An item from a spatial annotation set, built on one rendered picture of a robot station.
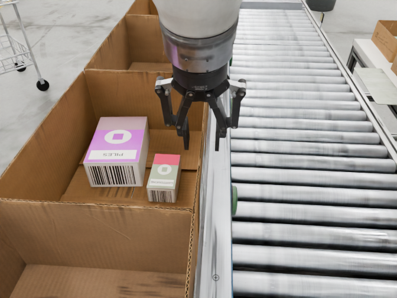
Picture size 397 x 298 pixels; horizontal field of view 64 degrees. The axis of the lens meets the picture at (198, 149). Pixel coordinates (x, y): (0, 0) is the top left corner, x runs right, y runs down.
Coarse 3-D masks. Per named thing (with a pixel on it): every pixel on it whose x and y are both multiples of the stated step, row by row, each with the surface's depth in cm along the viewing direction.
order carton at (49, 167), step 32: (64, 96) 64; (96, 96) 77; (128, 96) 76; (64, 128) 65; (160, 128) 82; (192, 128) 81; (32, 160) 54; (64, 160) 66; (192, 160) 73; (0, 192) 46; (32, 192) 54; (64, 192) 66; (96, 192) 66; (128, 192) 66; (192, 192) 66
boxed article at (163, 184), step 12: (156, 156) 68; (168, 156) 68; (180, 156) 68; (156, 168) 65; (168, 168) 65; (180, 168) 69; (156, 180) 62; (168, 180) 62; (156, 192) 61; (168, 192) 61
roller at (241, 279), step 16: (240, 272) 67; (256, 272) 68; (240, 288) 65; (256, 288) 65; (272, 288) 65; (288, 288) 65; (304, 288) 65; (320, 288) 64; (336, 288) 64; (352, 288) 64; (368, 288) 64; (384, 288) 64
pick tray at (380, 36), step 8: (376, 24) 159; (384, 24) 159; (392, 24) 159; (376, 32) 159; (384, 32) 150; (392, 32) 161; (376, 40) 158; (384, 40) 150; (392, 40) 142; (384, 48) 149; (392, 48) 142; (384, 56) 149; (392, 56) 142
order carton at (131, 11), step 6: (138, 0) 119; (144, 0) 127; (150, 0) 136; (132, 6) 111; (138, 6) 119; (144, 6) 128; (150, 6) 137; (126, 12) 104; (132, 12) 111; (138, 12) 119; (144, 12) 128; (150, 12) 138; (156, 12) 139
